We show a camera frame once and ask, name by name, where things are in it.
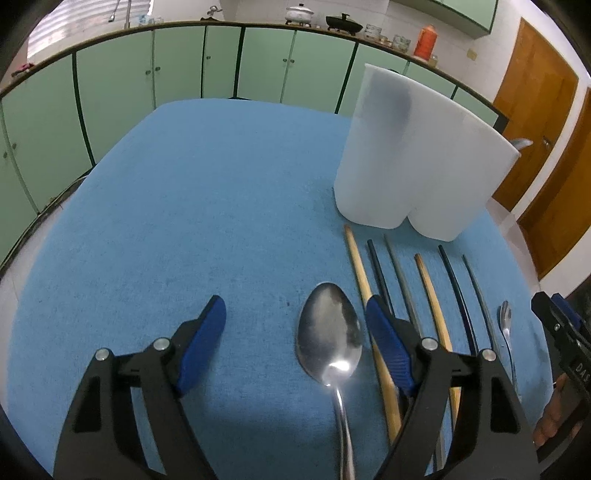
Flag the orange thermos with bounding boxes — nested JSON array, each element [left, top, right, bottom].
[[413, 25, 437, 58]]

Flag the grey chopstick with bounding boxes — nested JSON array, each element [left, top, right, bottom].
[[383, 234, 423, 340], [462, 255, 502, 354]]

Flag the white plastic utensil holder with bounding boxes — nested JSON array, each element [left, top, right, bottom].
[[333, 63, 522, 243]]

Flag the black chopstick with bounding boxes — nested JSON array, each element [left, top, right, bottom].
[[438, 244, 479, 356], [367, 239, 395, 319]]

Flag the person's right hand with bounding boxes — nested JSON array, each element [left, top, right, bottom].
[[533, 373, 583, 448]]

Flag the green upper kitchen cabinets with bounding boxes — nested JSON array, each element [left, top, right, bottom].
[[388, 0, 499, 38]]

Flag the white cooking pot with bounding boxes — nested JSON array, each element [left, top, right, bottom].
[[284, 4, 315, 25]]

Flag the large metal spoon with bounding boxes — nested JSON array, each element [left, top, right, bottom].
[[295, 281, 365, 480]]

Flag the black wok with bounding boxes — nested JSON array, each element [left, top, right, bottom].
[[325, 14, 365, 32]]

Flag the green kitchen cabinets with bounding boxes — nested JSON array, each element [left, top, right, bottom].
[[0, 21, 502, 268], [388, 0, 499, 38]]

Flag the white window blind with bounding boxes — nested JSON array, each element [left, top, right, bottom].
[[28, 0, 114, 58]]

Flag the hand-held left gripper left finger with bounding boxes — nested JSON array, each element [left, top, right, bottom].
[[53, 294, 227, 480]]

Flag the metal kitchen faucet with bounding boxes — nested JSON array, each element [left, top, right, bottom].
[[108, 0, 134, 28]]

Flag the wooden door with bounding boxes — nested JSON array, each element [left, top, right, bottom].
[[492, 18, 579, 210], [517, 88, 591, 280]]

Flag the small metal spoon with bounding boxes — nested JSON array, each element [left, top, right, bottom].
[[498, 300, 522, 402]]

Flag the wooden chopstick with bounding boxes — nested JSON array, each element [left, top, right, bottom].
[[414, 253, 462, 462], [344, 224, 402, 446]]

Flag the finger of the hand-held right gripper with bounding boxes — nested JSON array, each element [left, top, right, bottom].
[[531, 292, 591, 358]]

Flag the floor cable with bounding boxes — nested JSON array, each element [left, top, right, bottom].
[[0, 173, 88, 268]]

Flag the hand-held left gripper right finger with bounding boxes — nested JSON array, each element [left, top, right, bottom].
[[365, 294, 541, 480]]

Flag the green lower kitchen cabinets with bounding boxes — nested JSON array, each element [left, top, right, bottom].
[[0, 21, 502, 268]]

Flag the blue tablecloth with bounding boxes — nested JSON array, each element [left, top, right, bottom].
[[7, 98, 555, 480]]

